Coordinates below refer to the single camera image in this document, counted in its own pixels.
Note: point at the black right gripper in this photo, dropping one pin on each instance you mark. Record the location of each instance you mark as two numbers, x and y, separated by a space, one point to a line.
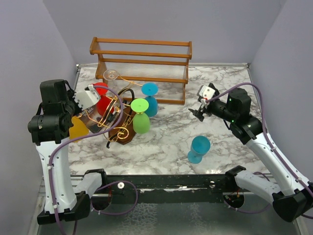
198 113

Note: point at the dark book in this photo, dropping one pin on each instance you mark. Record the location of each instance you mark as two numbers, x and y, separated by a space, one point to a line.
94 121

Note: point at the clear wine glass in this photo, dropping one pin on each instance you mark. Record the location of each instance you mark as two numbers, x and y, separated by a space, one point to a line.
109 76

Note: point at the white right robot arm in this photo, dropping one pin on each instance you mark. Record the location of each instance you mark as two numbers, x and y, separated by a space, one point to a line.
292 193

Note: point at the teal plastic wine glass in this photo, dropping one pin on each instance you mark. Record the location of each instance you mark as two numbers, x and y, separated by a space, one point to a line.
199 147

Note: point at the gold wire glass holder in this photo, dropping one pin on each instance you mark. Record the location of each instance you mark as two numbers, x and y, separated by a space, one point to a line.
123 133

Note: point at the wooden wine glass rack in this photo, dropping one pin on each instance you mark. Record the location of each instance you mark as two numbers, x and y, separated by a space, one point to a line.
136 61

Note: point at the green plastic wine glass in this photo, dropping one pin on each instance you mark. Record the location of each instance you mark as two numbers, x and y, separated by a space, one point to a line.
141 122

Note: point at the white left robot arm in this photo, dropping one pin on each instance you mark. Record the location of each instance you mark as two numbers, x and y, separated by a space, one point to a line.
49 129

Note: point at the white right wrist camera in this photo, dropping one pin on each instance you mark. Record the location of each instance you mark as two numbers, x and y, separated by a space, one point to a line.
206 92

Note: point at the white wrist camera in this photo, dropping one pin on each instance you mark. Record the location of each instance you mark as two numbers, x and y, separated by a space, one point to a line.
87 98
206 92

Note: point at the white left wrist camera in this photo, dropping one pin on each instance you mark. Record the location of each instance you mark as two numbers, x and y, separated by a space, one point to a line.
87 98

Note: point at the blue plastic wine glass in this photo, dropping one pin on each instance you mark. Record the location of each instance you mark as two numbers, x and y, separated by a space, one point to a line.
150 89

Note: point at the black mounting rail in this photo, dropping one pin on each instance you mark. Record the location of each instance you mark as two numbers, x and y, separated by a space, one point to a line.
160 189

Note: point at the orange plastic wine glass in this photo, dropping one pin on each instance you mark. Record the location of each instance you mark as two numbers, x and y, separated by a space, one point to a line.
78 129

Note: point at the red plastic wine glass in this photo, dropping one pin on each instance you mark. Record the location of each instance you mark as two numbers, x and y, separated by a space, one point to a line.
103 104

